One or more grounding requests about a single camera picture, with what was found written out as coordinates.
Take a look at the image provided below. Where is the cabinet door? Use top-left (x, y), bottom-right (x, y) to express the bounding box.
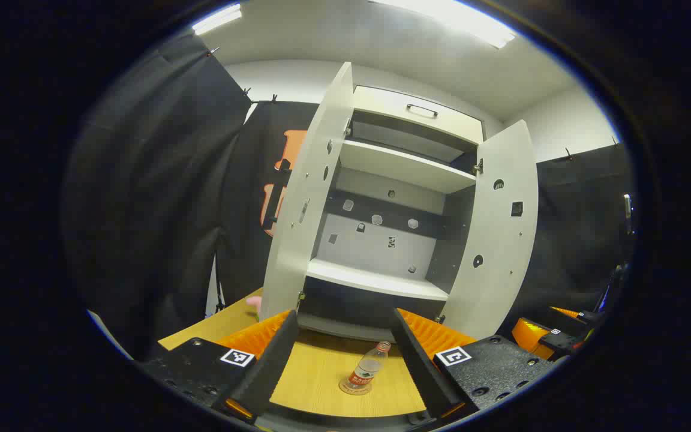
top-left (441, 120), bottom-right (539, 341)
top-left (260, 62), bottom-right (355, 322)

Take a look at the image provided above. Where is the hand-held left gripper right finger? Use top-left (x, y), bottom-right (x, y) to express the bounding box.
top-left (390, 308), bottom-right (556, 421)

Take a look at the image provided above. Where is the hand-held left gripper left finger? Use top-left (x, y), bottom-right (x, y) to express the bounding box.
top-left (136, 309), bottom-right (300, 424)

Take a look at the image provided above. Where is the clear plastic water bottle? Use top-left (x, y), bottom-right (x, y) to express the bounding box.
top-left (338, 341), bottom-right (392, 395)

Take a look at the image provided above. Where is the white cabinet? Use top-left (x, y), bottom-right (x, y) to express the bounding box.
top-left (260, 62), bottom-right (539, 343)

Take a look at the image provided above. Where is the white cabinet drawer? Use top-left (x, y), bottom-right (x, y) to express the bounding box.
top-left (353, 86), bottom-right (485, 145)

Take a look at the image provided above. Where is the ceiling light panel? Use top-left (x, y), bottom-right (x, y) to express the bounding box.
top-left (369, 0), bottom-right (517, 49)
top-left (191, 3), bottom-right (243, 35)

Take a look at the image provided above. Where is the black stand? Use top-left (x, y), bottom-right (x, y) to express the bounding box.
top-left (214, 252), bottom-right (226, 314)

